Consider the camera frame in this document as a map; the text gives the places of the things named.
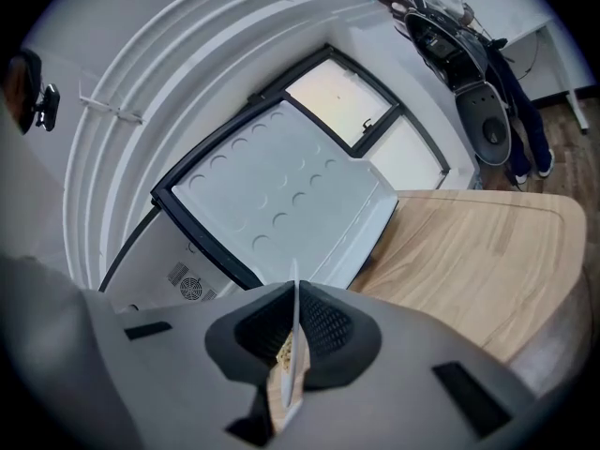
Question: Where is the black framed window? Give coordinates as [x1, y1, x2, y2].
[246, 42, 454, 191]

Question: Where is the black mini fridge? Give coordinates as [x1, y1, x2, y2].
[97, 96, 399, 316]

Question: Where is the white desk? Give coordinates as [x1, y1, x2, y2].
[503, 14, 600, 133]

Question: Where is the white plate with yellow grains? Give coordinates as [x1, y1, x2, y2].
[279, 258, 311, 435]

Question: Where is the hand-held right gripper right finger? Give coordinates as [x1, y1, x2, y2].
[292, 278, 540, 450]

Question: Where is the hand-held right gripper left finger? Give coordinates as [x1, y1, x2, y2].
[79, 278, 301, 450]

